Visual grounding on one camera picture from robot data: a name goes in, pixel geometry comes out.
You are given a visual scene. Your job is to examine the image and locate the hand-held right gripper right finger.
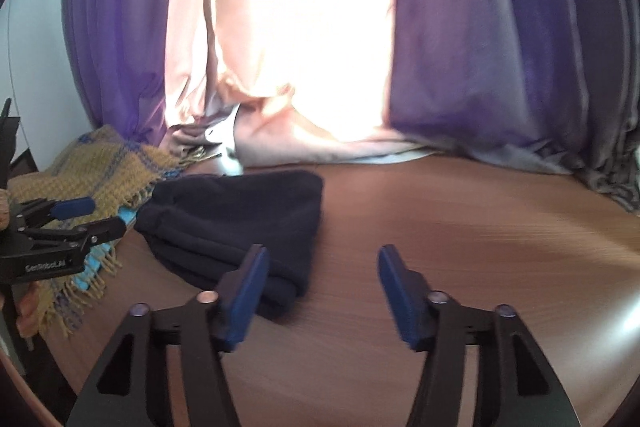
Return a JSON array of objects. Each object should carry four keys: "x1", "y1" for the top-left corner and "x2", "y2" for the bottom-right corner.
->
[{"x1": 377, "y1": 244, "x2": 583, "y2": 427}]

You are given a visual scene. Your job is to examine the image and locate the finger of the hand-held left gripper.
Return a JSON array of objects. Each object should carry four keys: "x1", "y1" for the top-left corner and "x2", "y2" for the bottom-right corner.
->
[
  {"x1": 22, "y1": 196, "x2": 97, "y2": 229},
  {"x1": 25, "y1": 215, "x2": 127, "y2": 253}
]

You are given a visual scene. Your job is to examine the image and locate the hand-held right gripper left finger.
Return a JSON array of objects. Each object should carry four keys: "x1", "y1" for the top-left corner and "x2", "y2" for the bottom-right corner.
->
[{"x1": 65, "y1": 244, "x2": 271, "y2": 427}]

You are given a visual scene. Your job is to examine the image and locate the navy pants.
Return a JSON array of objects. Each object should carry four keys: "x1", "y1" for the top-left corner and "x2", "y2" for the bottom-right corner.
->
[{"x1": 134, "y1": 169, "x2": 325, "y2": 320}]

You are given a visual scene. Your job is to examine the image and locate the person's left hand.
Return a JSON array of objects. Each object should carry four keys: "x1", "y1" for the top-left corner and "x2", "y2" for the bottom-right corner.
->
[{"x1": 15, "y1": 283, "x2": 42, "y2": 339}]

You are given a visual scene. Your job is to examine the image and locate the yellow plaid blanket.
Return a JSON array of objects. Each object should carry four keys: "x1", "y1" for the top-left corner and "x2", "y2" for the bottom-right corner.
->
[{"x1": 7, "y1": 124, "x2": 196, "y2": 340}]

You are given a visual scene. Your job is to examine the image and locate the purple sheer curtain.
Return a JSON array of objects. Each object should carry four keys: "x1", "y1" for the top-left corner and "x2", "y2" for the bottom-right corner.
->
[
  {"x1": 62, "y1": 0, "x2": 173, "y2": 148},
  {"x1": 387, "y1": 0, "x2": 606, "y2": 168}
]

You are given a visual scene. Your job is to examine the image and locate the peach curtain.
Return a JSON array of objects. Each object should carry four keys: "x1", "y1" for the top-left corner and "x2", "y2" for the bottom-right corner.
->
[{"x1": 162, "y1": 0, "x2": 436, "y2": 168}]

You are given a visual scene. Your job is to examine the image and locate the grey curtain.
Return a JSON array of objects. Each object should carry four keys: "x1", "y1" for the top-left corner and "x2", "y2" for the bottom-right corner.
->
[{"x1": 570, "y1": 0, "x2": 640, "y2": 212}]

